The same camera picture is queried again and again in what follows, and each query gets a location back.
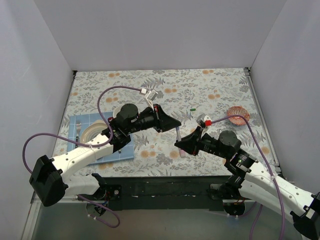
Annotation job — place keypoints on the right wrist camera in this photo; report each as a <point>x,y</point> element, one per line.
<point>204,121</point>

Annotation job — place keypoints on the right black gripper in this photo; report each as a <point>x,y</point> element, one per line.
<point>198,140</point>

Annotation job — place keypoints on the red patterned bowl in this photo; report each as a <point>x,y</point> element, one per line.
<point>238,110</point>

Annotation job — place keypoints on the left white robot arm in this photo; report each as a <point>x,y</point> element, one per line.
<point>52,178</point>

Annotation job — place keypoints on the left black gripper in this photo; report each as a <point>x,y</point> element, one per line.
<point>158,118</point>

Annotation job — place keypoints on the blue checked placemat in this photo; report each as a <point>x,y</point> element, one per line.
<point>127,152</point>

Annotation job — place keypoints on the floral tablecloth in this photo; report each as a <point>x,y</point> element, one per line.
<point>209,91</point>

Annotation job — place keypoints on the white pen blue tip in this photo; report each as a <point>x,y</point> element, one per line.
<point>178,136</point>

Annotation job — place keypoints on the beige ringed plate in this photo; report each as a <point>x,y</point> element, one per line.
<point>90,133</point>

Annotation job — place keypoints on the pink highlighter pen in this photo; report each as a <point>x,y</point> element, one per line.
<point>182,153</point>

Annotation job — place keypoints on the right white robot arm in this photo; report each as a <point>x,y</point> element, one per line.
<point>252,180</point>

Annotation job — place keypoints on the white and red mug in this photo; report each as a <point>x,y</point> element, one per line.
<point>112,115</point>

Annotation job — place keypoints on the silver fork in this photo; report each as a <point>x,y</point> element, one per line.
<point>78,127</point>

